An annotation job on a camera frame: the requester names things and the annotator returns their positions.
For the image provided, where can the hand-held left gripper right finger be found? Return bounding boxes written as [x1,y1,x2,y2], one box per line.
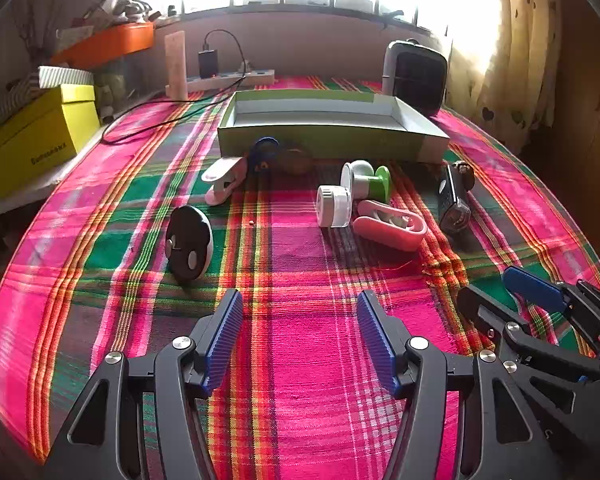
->
[356,290,568,480]

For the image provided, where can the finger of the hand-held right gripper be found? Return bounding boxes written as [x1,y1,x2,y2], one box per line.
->
[502,266,600,356]
[456,285,600,428]

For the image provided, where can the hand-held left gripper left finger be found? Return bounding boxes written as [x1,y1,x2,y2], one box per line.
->
[42,289,244,480]

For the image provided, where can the pink earbud case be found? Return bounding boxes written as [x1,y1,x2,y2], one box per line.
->
[354,200,428,252]

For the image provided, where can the black and white oval device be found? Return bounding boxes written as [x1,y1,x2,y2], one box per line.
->
[165,206,214,282]

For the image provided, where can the black bike light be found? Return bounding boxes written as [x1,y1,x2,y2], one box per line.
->
[438,162,473,233]

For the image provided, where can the small white jar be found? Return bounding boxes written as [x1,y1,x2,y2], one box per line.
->
[316,185,353,229]

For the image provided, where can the pink and white clip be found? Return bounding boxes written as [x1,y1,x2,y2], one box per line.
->
[201,156,248,206]

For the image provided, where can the white and green spool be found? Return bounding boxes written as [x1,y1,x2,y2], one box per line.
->
[340,162,392,201]

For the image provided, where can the large brown walnut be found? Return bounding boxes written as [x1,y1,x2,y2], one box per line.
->
[279,149,313,176]

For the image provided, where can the blue crochet pouch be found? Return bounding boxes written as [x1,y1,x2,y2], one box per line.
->
[250,136,281,173]

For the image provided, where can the green cardboard box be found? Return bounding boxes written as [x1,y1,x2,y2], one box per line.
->
[217,89,452,165]

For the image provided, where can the pink green plaid tablecloth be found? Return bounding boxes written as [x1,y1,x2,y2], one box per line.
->
[0,75,600,466]

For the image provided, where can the yellow patterned curtain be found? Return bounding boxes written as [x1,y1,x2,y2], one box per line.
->
[445,0,568,156]

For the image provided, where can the white and black heater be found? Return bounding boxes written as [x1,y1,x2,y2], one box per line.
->
[382,39,448,117]

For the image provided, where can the white power strip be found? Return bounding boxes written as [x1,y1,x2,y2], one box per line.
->
[186,67,276,93]

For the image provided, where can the yellow cardboard box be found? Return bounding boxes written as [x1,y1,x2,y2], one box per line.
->
[0,84,101,200]

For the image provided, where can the clear glass jar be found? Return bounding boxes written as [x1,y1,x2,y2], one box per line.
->
[95,67,131,111]

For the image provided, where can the cream cosmetic tube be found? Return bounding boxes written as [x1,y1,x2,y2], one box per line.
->
[164,31,188,101]

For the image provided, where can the white striped box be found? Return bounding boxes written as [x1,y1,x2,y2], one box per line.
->
[38,66,96,90]

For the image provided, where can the orange plastic bin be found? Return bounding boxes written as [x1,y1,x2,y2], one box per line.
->
[50,22,156,68]

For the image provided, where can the grey patterned box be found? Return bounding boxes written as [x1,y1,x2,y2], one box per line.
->
[0,74,43,136]

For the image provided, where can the paper card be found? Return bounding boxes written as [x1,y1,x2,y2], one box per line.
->
[55,25,98,53]

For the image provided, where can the pale potted plant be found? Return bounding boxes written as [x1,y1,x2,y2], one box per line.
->
[107,0,153,23]

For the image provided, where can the black charger with cable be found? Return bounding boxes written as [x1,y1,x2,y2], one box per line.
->
[102,29,248,145]

